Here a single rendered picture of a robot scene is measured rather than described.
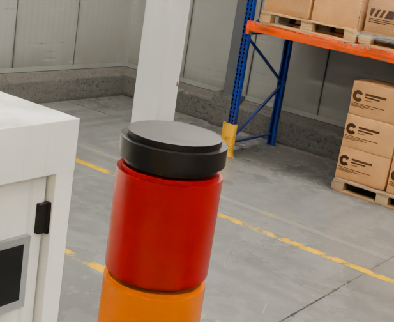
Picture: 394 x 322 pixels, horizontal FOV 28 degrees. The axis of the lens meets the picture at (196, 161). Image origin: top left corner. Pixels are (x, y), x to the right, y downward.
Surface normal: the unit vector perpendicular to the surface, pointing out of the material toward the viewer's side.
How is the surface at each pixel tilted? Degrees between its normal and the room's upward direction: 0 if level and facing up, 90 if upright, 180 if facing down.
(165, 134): 0
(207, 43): 90
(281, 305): 0
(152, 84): 90
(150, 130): 0
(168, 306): 90
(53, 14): 90
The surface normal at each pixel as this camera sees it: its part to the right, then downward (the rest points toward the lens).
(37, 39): 0.79, 0.27
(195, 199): 0.51, 0.30
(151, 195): -0.24, 0.23
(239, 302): 0.14, -0.95
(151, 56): -0.59, 0.14
